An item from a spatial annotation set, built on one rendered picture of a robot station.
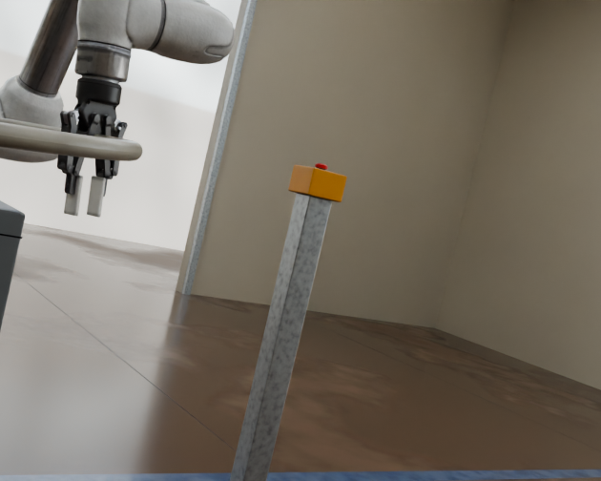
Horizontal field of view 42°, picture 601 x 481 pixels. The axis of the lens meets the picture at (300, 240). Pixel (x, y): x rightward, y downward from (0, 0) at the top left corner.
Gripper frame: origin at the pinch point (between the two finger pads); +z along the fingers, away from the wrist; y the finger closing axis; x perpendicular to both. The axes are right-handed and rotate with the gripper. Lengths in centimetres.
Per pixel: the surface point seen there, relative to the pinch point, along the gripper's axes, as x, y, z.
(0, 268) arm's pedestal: -50, -23, 23
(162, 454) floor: -67, -112, 95
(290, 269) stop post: -15, -95, 18
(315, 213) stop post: -12, -98, 1
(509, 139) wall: -155, -701, -78
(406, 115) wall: -236, -617, -84
